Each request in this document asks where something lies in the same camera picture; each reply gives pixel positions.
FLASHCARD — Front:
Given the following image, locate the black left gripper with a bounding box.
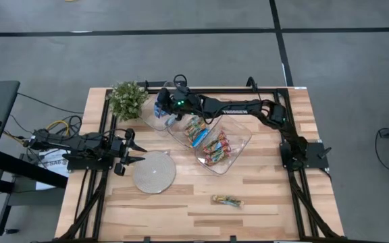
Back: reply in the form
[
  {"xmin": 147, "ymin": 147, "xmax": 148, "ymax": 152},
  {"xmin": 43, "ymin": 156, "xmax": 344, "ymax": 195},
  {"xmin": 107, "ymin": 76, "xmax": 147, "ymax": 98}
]
[{"xmin": 108, "ymin": 127, "xmax": 148, "ymax": 177}]

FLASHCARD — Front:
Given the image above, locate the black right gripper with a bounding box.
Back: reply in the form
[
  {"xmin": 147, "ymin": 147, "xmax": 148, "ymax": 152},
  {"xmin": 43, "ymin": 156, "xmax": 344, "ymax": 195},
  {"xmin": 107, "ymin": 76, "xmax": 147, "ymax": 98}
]
[{"xmin": 155, "ymin": 86, "xmax": 205, "ymax": 122}]

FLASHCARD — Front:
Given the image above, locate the orange wrapper Chewy granola bar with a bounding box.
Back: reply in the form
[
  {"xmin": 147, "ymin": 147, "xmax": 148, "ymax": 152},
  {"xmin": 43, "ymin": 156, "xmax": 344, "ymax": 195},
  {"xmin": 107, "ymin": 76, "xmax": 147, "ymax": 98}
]
[
  {"xmin": 186, "ymin": 123, "xmax": 207, "ymax": 139},
  {"xmin": 184, "ymin": 116, "xmax": 206, "ymax": 133},
  {"xmin": 187, "ymin": 130, "xmax": 204, "ymax": 144},
  {"xmin": 210, "ymin": 194, "xmax": 245, "ymax": 208}
]

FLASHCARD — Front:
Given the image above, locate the round woven beige placemat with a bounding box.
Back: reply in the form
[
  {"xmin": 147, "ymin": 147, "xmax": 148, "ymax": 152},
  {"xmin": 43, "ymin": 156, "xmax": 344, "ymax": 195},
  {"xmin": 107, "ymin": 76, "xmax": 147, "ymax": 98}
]
[{"xmin": 132, "ymin": 151, "xmax": 177, "ymax": 194}]

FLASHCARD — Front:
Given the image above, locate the clear plastic bin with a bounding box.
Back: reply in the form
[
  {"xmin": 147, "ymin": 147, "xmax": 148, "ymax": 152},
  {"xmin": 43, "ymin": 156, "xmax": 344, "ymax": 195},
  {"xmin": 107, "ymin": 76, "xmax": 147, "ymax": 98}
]
[
  {"xmin": 194, "ymin": 123, "xmax": 253, "ymax": 176},
  {"xmin": 166, "ymin": 111, "xmax": 224, "ymax": 152},
  {"xmin": 139, "ymin": 80, "xmax": 195, "ymax": 132}
]

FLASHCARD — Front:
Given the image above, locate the green potted plant black pot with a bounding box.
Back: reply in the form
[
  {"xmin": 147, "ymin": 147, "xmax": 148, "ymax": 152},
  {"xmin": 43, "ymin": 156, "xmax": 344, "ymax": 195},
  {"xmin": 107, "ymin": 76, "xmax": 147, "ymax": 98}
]
[{"xmin": 107, "ymin": 80, "xmax": 150, "ymax": 122}]

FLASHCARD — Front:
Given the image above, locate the white printed paper sheet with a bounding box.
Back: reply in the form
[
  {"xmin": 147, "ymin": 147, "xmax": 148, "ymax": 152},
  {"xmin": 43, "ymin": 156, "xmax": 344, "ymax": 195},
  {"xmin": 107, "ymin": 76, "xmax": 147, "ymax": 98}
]
[{"xmin": 34, "ymin": 148, "xmax": 72, "ymax": 190}]

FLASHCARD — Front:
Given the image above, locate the black lever knob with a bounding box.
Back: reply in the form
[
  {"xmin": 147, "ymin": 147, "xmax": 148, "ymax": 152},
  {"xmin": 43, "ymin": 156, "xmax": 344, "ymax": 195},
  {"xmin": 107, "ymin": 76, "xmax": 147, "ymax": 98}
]
[{"xmin": 317, "ymin": 146, "xmax": 333, "ymax": 160}]

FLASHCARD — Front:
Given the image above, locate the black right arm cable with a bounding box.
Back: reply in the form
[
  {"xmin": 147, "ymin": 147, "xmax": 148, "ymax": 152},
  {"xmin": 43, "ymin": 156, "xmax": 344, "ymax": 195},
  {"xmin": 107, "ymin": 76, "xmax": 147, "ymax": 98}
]
[{"xmin": 173, "ymin": 74, "xmax": 189, "ymax": 89}]

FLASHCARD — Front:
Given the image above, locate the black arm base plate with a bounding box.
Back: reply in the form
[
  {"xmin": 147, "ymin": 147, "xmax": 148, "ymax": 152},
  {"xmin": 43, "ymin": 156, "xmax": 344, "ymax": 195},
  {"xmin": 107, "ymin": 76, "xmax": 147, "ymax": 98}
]
[
  {"xmin": 280, "ymin": 140, "xmax": 330, "ymax": 170},
  {"xmin": 62, "ymin": 153, "xmax": 116, "ymax": 171}
]

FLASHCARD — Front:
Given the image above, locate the black aluminium rig frame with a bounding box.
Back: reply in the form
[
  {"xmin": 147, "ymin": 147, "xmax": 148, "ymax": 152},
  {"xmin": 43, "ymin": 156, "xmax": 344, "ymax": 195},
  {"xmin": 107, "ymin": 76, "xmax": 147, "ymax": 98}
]
[{"xmin": 51, "ymin": 80, "xmax": 351, "ymax": 243}]

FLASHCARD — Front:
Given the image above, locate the black frame cable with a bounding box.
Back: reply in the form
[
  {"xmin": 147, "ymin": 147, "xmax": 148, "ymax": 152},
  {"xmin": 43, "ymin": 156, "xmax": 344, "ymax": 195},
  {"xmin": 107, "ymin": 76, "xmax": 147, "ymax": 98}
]
[{"xmin": 246, "ymin": 76, "xmax": 261, "ymax": 92}]

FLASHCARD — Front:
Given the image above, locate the yellow cable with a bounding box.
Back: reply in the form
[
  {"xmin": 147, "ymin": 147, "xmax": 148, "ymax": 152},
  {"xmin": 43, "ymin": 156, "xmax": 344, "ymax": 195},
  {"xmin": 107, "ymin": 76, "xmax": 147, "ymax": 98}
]
[{"xmin": 47, "ymin": 119, "xmax": 70, "ymax": 136}]

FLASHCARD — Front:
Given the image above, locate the black desk leg frame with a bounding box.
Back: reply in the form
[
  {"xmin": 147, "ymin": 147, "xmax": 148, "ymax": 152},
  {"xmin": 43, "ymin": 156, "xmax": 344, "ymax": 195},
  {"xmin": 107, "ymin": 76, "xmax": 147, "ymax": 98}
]
[{"xmin": 0, "ymin": 150, "xmax": 69, "ymax": 237}]

